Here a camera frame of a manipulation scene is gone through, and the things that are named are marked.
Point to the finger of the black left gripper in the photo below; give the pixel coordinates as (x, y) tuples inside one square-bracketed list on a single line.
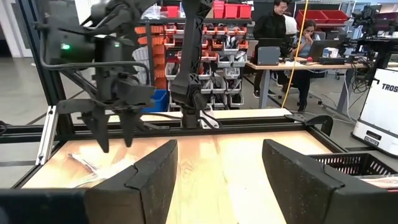
[(101, 127), (130, 124)]

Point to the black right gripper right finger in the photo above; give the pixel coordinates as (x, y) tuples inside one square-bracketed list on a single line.
[(298, 186)]

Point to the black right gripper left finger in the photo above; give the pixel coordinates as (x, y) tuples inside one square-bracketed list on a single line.
[(149, 186)]

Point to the purple toothbrush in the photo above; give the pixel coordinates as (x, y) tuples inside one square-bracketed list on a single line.
[(82, 161)]

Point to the green toothbrush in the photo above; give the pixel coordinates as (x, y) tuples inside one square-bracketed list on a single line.
[(109, 171)]

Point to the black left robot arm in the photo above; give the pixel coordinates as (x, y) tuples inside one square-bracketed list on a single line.
[(191, 62)]

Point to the blue storage bin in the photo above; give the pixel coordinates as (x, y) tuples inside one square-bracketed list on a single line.
[(160, 99)]

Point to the black plastic bin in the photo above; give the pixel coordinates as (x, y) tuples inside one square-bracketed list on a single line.
[(351, 165)]

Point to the parts bin shelf rack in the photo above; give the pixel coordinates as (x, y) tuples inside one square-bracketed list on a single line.
[(224, 46)]

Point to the white Trossen equipment box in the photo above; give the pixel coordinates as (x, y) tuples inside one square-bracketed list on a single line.
[(382, 109)]

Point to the wooden office desk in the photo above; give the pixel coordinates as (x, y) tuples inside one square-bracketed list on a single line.
[(280, 66)]

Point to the red storage bin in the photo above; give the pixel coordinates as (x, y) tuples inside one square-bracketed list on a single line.
[(320, 15), (231, 11)]

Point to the grey laptop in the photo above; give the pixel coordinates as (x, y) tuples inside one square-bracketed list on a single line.
[(268, 56)]

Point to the person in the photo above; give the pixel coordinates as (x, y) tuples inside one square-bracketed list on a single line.
[(269, 25), (306, 46)]

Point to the dark laptop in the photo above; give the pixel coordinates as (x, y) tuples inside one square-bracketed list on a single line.
[(323, 46)]

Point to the black background equipment rig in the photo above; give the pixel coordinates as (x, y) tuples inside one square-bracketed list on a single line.
[(382, 46)]

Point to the silver aluminium bracket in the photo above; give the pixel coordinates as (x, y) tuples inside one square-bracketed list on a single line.
[(46, 137)]

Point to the black plastic mount plate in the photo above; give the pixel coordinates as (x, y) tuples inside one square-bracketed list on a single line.
[(311, 119)]

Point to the black aluminium table frame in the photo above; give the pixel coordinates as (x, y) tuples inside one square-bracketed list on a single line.
[(248, 126)]

